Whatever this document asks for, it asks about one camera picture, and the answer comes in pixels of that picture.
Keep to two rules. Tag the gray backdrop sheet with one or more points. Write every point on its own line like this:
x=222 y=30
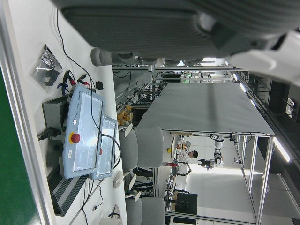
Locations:
x=206 y=110

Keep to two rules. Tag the aluminium conveyor side rail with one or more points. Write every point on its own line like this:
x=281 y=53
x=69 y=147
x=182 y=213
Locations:
x=21 y=117

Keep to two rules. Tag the seated person in white coat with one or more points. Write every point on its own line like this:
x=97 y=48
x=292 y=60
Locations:
x=193 y=154

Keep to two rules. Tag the black power plug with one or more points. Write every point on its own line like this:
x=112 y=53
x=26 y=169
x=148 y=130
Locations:
x=50 y=133

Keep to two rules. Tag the large light blue teach pendant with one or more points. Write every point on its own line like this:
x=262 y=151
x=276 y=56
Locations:
x=86 y=131

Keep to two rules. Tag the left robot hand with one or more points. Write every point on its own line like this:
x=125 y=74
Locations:
x=140 y=28

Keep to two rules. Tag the red black alligator clip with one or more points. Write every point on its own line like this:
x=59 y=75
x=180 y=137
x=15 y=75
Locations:
x=83 y=80
x=70 y=79

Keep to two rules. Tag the aluminium frame cell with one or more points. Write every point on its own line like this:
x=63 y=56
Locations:
x=267 y=164

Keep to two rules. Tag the gray metal power box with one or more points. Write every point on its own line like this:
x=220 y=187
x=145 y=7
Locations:
x=52 y=112

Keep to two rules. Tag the small black monitor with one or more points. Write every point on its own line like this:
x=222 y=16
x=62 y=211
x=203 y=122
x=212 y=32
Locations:
x=187 y=202

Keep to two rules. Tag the small light blue teach pendant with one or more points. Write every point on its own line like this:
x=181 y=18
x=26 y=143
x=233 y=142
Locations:
x=107 y=150

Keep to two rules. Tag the green conveyor belt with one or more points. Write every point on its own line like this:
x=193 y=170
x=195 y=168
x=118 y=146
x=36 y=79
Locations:
x=11 y=164

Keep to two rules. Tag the small black knob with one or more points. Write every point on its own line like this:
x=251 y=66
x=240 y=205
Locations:
x=99 y=85

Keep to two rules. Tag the gray office chair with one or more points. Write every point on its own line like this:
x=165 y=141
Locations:
x=147 y=147
x=150 y=211

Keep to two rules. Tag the plastic bag with black parts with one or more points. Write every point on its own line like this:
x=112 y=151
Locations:
x=44 y=68

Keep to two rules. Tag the yellow objects rack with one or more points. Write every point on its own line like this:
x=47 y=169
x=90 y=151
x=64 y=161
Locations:
x=124 y=116

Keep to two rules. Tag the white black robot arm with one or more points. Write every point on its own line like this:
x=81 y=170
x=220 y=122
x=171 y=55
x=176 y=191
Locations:
x=218 y=145

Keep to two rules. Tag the black finned heat sink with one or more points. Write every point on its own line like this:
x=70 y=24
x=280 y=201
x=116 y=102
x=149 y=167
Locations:
x=63 y=192

